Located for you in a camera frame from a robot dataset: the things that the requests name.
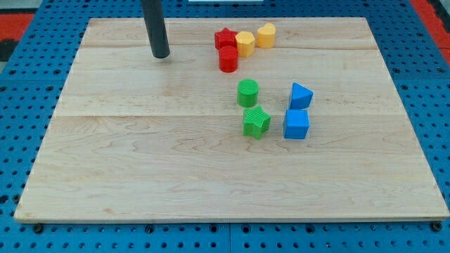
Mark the green star block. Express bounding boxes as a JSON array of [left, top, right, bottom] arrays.
[[243, 106, 271, 140]]

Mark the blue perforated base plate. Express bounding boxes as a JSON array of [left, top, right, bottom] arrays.
[[1, 1, 449, 252]]

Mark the red star block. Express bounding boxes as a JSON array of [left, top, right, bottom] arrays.
[[214, 27, 238, 50]]

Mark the light wooden board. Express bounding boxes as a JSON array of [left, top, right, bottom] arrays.
[[14, 18, 449, 223]]

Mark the yellow hexagon block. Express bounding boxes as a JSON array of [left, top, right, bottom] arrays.
[[235, 31, 255, 58]]

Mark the blue cube block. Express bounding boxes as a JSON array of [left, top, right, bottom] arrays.
[[283, 110, 309, 139]]

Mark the blue triangle block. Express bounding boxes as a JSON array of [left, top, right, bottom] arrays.
[[289, 82, 314, 110]]

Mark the red cylinder block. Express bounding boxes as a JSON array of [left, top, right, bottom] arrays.
[[219, 46, 238, 73]]

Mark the green cylinder block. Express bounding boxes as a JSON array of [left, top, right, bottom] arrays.
[[237, 79, 259, 108]]

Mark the yellow heart block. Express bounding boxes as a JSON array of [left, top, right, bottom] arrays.
[[257, 23, 276, 48]]

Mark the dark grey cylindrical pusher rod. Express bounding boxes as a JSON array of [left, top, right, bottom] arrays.
[[141, 0, 170, 58]]

